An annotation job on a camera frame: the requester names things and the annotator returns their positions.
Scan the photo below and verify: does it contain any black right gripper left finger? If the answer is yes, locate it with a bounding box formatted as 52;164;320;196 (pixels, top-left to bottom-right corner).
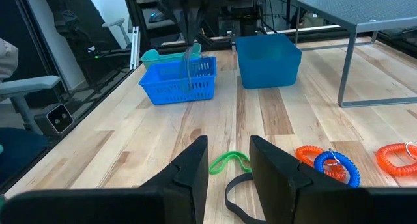
0;135;209;224

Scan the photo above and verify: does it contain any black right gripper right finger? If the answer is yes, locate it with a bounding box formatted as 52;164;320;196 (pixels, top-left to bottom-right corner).
249;135;417;224

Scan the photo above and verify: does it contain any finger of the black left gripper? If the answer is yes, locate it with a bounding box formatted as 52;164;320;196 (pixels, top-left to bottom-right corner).
191;0;212;45
160;0;193;46

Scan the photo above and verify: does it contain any thin brown rubber band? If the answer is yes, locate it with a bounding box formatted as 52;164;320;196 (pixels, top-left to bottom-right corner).
181;0;205;93

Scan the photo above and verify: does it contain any large black rubber band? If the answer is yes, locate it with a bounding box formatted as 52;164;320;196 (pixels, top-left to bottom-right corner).
224;171;268;224

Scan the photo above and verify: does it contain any green rubber band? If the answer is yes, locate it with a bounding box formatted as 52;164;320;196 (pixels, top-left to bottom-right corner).
208;150;252;175

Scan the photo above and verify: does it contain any grey office chair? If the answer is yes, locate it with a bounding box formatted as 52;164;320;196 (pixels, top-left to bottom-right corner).
0;75;62;186

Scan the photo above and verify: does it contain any mint green plastic bin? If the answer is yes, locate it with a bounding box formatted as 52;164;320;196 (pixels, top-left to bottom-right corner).
141;43;202;70

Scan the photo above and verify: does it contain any blue slotted plastic basket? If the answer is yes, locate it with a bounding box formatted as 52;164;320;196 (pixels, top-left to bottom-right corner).
139;56;218;106

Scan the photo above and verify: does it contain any dark teal plastic bin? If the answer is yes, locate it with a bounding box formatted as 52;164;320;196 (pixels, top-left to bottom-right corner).
235;33;303;90

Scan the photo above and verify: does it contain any grey perforated metal shelf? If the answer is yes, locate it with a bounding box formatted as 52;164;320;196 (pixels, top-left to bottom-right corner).
295;0;417;108

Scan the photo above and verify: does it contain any person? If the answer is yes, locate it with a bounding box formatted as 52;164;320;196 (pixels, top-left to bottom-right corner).
0;38;20;82

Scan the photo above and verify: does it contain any blue coil wrist keychain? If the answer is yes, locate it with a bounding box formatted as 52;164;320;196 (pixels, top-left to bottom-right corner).
313;150;362;188

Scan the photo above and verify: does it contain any silver aluminium bracket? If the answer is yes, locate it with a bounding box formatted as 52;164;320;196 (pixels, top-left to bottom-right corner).
129;25;141;71

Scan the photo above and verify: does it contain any red coil wrist keychain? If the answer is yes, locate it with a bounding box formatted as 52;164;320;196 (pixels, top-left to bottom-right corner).
295;145;347;182
376;141;417;177

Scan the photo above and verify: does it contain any black cube table camera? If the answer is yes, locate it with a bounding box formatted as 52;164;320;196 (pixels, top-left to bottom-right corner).
34;103;75;137

